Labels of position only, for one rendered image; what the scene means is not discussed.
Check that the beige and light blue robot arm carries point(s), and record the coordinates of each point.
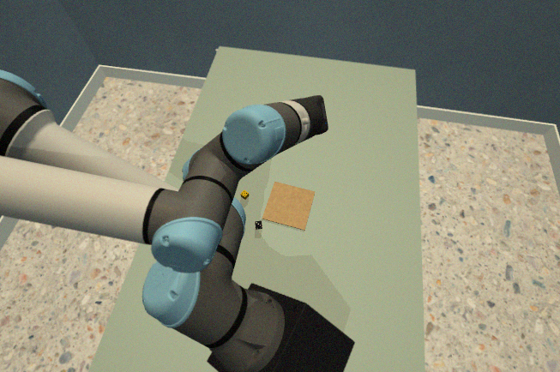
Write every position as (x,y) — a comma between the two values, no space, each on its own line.
(195,230)

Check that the tan mat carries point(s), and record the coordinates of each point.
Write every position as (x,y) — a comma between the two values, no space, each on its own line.
(289,205)

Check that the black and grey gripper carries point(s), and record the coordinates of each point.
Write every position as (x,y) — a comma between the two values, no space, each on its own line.
(307,110)

